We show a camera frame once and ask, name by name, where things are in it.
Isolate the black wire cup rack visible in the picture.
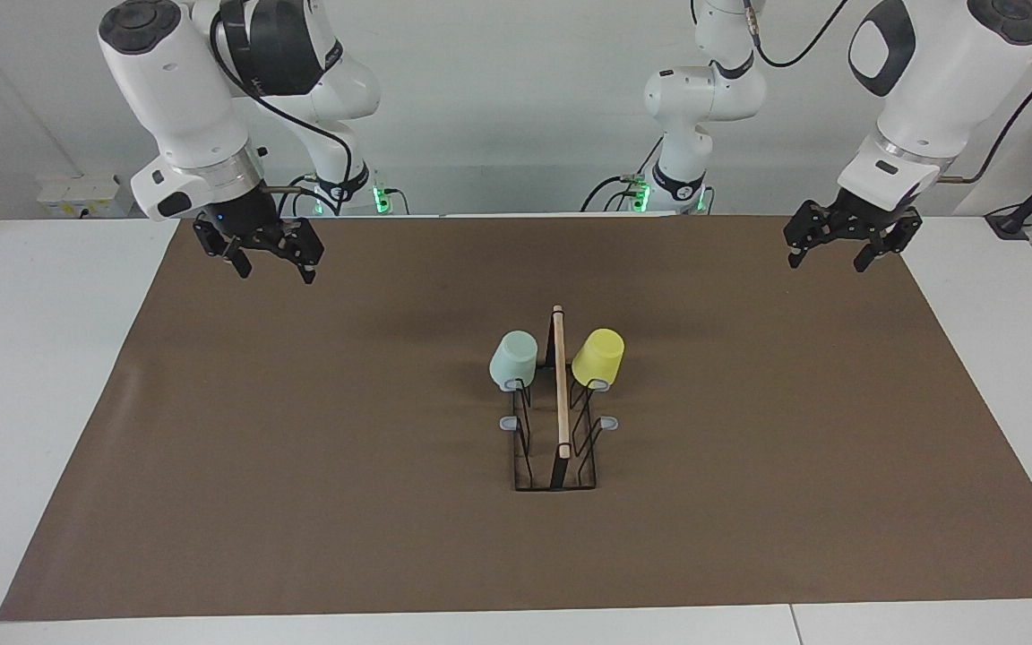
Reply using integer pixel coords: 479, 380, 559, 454
500, 305, 619, 492

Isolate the black base cable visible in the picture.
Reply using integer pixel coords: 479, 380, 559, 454
580, 134, 665, 213

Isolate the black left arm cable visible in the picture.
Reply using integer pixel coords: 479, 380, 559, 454
743, 0, 1032, 185

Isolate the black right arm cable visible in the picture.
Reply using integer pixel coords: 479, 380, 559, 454
210, 18, 356, 219

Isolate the light green cup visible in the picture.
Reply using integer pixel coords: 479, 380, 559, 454
489, 331, 539, 392

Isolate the brown table mat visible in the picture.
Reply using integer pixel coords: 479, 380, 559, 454
0, 215, 1032, 623

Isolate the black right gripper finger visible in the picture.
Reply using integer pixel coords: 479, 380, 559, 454
192, 218, 254, 279
265, 218, 325, 286

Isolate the yellow cup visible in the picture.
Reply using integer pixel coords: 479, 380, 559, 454
572, 328, 625, 391

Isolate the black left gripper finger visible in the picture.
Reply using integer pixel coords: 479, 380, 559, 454
783, 199, 848, 270
852, 211, 923, 273

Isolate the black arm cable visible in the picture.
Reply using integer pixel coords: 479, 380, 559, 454
210, 18, 356, 219
743, 0, 1032, 185

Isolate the white power strip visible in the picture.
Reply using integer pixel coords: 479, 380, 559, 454
37, 174, 136, 219

